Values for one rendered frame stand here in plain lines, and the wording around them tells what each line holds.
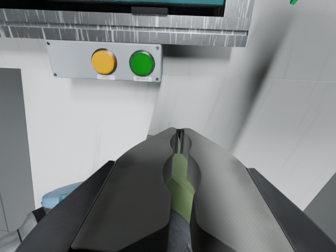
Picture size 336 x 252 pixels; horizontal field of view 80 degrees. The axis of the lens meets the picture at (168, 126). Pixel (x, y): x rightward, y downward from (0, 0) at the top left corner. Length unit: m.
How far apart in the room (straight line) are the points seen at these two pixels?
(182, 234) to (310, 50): 0.48
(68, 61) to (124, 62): 0.10
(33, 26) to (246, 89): 0.46
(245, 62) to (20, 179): 2.15
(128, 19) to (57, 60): 0.15
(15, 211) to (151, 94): 2.36
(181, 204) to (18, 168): 1.92
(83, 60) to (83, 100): 0.17
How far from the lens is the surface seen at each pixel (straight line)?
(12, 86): 1.82
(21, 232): 0.37
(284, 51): 0.54
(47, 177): 0.78
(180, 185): 0.43
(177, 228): 0.46
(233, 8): 0.39
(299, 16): 0.54
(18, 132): 1.99
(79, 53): 0.42
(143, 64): 0.38
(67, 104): 0.59
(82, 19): 0.41
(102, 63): 0.40
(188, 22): 0.38
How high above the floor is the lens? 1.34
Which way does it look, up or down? 62 degrees down
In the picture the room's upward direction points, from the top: 175 degrees counter-clockwise
